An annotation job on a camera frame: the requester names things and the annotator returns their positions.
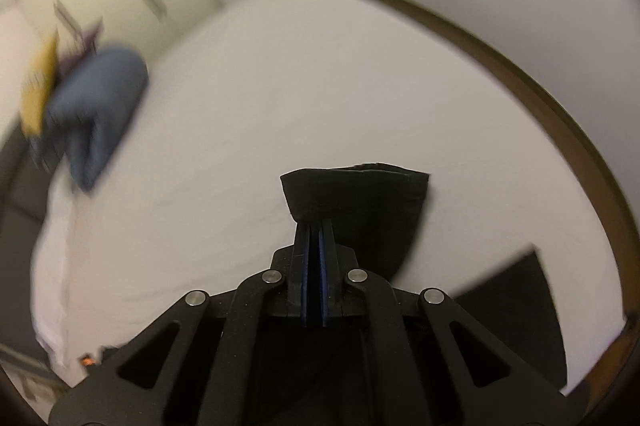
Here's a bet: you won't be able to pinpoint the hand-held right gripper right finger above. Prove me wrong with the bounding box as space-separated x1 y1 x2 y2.
315 220 586 426

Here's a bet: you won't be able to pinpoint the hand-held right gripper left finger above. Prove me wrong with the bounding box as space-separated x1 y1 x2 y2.
48 222 314 426

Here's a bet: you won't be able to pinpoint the black pants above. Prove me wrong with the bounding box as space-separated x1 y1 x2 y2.
240 162 568 426

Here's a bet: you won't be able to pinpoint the white bed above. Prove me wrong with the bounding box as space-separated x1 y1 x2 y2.
30 0 628 399

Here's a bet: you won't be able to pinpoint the blue folded blanket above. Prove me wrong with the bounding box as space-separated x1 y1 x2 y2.
30 46 150 193

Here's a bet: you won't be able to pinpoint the yellow cloth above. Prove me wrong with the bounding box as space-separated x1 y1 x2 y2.
20 30 60 137

